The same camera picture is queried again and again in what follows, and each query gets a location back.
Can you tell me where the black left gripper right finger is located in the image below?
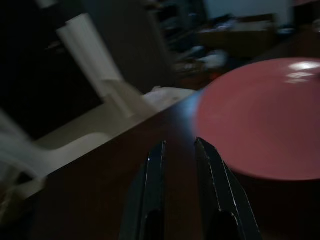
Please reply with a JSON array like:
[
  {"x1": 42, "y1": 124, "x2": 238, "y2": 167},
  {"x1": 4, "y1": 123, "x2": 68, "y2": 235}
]
[{"x1": 194, "y1": 136, "x2": 263, "y2": 240}]

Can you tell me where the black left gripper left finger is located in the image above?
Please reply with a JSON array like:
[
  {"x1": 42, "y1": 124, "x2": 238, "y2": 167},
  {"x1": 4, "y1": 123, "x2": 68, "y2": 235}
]
[{"x1": 118, "y1": 140, "x2": 168, "y2": 240}]

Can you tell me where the pink round plate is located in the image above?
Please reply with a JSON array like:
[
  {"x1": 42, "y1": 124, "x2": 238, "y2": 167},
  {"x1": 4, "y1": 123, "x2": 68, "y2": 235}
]
[{"x1": 194, "y1": 57, "x2": 320, "y2": 182}]

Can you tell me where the white chair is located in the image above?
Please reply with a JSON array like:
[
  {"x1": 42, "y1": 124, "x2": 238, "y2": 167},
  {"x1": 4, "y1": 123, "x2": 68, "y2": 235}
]
[{"x1": 0, "y1": 13, "x2": 156, "y2": 191}]

